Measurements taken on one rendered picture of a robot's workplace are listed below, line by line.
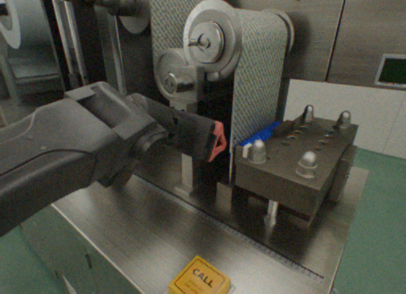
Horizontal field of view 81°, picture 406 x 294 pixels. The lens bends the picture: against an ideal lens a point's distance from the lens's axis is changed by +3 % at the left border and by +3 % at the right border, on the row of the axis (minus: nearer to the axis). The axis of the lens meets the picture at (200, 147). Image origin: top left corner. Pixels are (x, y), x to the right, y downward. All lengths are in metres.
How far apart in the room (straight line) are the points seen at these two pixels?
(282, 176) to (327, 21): 0.45
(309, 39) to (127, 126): 0.64
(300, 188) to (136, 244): 0.32
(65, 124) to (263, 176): 0.36
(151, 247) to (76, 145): 0.34
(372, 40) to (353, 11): 0.08
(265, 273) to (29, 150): 0.39
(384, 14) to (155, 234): 0.70
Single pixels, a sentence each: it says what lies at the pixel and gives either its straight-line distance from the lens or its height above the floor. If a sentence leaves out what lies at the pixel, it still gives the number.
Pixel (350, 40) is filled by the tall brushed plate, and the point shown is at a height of 1.25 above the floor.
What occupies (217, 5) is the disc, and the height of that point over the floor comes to 1.31.
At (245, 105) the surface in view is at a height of 1.12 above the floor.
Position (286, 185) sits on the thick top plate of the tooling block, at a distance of 0.47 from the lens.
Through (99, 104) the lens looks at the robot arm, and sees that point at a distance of 0.24.
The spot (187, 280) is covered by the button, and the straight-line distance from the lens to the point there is 0.42.
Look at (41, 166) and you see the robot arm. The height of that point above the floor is 1.19.
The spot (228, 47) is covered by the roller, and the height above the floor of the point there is 1.24.
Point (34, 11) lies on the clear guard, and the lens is 1.36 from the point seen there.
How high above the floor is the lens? 1.27
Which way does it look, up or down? 26 degrees down
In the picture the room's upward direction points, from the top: straight up
